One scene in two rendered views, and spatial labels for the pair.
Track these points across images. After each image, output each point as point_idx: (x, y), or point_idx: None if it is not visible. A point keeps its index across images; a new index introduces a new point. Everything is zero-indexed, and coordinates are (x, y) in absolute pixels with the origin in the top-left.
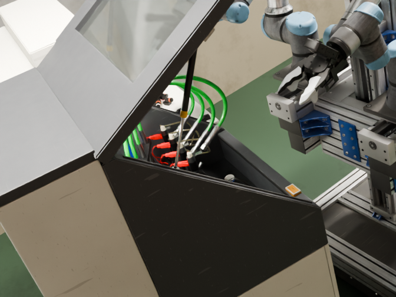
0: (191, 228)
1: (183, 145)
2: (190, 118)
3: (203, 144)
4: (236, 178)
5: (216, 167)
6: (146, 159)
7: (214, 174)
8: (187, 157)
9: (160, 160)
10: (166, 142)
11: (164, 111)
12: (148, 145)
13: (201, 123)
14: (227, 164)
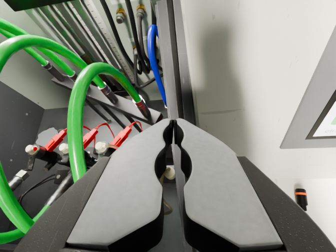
0: None
1: (63, 153)
2: (182, 223)
3: (15, 175)
4: (19, 202)
5: (178, 231)
6: (105, 101)
7: (167, 220)
8: (35, 145)
9: (105, 123)
10: (115, 140)
11: (175, 164)
12: (134, 114)
13: (183, 245)
14: (172, 248)
